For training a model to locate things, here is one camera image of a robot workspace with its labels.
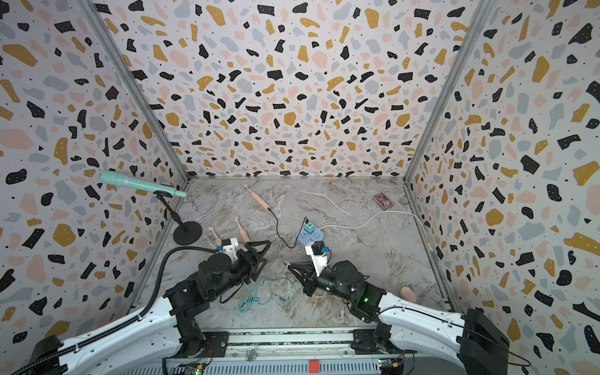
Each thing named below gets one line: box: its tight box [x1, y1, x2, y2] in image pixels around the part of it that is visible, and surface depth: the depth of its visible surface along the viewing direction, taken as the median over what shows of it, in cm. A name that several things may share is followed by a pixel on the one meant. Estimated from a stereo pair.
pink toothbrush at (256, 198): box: [243, 184, 271, 211], surface depth 112 cm
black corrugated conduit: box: [9, 245, 218, 375], surface depth 47 cm
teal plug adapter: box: [303, 221, 315, 235], surface depth 97 cm
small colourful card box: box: [374, 192, 394, 211], surface depth 115 cm
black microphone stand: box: [153, 189, 203, 246], surface depth 100 cm
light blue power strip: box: [297, 226, 325, 247], surface depth 99 cm
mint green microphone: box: [100, 171, 188, 198], surface depth 76 cm
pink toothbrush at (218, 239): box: [208, 225, 222, 247], surface depth 100 cm
